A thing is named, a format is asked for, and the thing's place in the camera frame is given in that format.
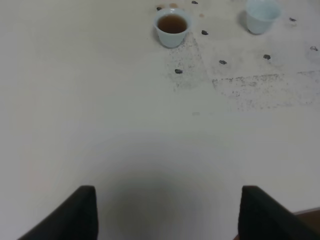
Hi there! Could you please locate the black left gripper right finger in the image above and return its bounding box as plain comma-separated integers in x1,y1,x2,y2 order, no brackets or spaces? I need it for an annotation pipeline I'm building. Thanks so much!
237,185,320,240

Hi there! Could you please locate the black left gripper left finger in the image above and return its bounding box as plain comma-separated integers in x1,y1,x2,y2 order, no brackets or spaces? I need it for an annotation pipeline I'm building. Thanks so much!
20,185,99,240

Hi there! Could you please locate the right light blue teacup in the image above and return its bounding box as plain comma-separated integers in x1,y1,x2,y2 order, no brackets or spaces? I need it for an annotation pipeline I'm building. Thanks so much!
245,0,281,35

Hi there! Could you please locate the light blue teacup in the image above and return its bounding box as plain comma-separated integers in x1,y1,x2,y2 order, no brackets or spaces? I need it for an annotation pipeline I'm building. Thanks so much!
153,8,192,49
245,0,281,35

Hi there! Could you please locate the left light blue teacup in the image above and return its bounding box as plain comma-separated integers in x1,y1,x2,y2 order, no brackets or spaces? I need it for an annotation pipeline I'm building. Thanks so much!
153,8,192,49

